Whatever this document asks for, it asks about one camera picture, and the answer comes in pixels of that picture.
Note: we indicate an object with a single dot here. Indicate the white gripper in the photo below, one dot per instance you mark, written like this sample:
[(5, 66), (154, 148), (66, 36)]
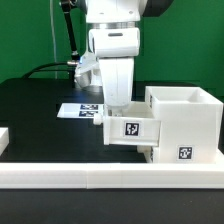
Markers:
[(117, 81)]

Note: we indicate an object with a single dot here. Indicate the white drawer box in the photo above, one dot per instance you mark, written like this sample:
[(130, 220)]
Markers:
[(147, 151), (137, 126)]

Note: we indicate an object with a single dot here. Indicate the white drawer cabinet frame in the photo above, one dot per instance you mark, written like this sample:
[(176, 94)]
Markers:
[(190, 124)]

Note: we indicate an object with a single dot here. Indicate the white front drawer box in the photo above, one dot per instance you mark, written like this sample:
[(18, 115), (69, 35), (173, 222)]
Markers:
[(147, 151)]

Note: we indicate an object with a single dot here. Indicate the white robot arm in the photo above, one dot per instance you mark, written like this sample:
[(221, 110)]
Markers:
[(113, 41)]

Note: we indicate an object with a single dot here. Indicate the white marker sheet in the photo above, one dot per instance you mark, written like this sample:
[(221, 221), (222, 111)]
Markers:
[(79, 110)]

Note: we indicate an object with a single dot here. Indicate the white front fence rail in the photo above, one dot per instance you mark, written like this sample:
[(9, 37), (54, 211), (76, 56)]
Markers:
[(107, 176)]

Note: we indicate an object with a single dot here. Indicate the white fence rail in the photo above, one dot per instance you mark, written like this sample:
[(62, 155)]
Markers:
[(107, 176), (4, 139)]

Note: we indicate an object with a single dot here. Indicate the white left fence rail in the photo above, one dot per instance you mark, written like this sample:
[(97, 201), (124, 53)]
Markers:
[(4, 139)]

